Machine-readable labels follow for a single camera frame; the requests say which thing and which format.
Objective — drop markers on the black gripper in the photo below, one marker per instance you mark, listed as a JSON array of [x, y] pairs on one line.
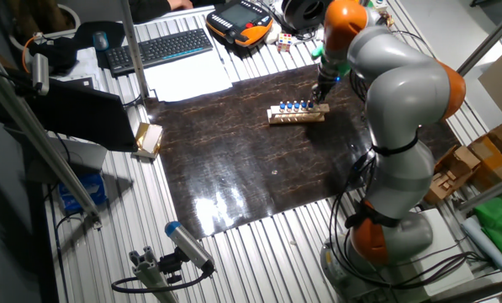
[[326, 84]]

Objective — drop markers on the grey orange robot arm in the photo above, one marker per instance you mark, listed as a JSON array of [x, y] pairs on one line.
[[406, 97]]

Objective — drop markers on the black sleeved forearm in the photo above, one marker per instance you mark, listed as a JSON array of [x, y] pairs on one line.
[[147, 10]]

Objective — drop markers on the blue capped glass test tube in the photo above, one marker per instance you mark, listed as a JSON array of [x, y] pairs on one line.
[[282, 105], [304, 102], [289, 104], [310, 103], [297, 103]]

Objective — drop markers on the wooden test tube rack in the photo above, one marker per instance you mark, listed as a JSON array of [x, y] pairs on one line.
[[297, 118]]

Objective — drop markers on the bare person hand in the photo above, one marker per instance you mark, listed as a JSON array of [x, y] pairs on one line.
[[180, 4]]

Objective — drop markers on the white rubik's cube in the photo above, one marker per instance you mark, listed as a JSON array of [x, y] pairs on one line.
[[284, 42]]

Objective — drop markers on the black filament spool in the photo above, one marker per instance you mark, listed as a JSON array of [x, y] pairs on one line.
[[292, 14]]

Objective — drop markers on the brass metal fitting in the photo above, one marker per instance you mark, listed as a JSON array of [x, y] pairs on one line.
[[387, 19]]

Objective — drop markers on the orange black teach pendant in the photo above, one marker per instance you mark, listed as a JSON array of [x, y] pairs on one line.
[[238, 19]]

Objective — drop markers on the dark marble pattern mat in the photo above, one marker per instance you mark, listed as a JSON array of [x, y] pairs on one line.
[[234, 168]]

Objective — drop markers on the white paper sheet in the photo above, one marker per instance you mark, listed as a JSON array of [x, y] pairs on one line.
[[187, 78]]

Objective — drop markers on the open cardboard box wooden pieces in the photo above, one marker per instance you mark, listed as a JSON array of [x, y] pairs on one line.
[[452, 168]]

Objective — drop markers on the black computer keyboard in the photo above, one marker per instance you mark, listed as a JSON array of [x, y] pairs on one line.
[[158, 50]]

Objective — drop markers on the small gold white box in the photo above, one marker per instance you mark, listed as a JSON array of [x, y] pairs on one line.
[[149, 141]]

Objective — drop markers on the orange taped cardboard box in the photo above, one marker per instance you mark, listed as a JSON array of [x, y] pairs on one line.
[[494, 160]]

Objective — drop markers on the white base board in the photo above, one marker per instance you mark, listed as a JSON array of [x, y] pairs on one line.
[[446, 235]]

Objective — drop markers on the black mouse pad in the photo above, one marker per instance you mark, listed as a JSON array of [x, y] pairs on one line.
[[116, 33]]

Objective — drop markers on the pale paper roll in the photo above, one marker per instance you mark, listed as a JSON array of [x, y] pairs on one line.
[[484, 242]]

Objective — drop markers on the green cloth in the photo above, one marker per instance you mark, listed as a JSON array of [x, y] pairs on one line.
[[500, 223]]

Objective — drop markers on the black monitor panel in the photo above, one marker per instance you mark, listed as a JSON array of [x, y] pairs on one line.
[[82, 113]]

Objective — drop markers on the grey flat case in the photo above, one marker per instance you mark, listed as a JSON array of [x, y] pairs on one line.
[[82, 155]]

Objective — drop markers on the short aluminium extrusion stub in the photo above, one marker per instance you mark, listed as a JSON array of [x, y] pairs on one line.
[[149, 273]]

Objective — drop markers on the blue tissue pack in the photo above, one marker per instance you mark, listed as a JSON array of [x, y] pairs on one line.
[[84, 191]]

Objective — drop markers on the white rimmed round bin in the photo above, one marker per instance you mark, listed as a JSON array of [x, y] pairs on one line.
[[75, 17]]

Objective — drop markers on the long slanted aluminium beam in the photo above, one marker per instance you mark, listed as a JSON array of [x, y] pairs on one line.
[[72, 188]]

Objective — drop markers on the black cloth bundle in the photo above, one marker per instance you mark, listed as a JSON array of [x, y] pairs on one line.
[[57, 54]]

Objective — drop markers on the aluminium frame beam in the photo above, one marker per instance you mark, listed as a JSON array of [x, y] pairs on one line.
[[486, 43], [490, 193]]

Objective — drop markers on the upright aluminium post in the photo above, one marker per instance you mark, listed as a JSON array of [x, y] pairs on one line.
[[133, 46]]

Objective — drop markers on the silver camera with blue cap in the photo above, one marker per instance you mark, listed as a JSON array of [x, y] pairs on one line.
[[189, 246]]

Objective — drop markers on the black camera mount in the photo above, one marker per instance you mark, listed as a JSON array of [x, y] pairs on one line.
[[170, 265]]

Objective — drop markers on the silver depth camera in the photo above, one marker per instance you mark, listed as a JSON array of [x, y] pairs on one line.
[[40, 73]]

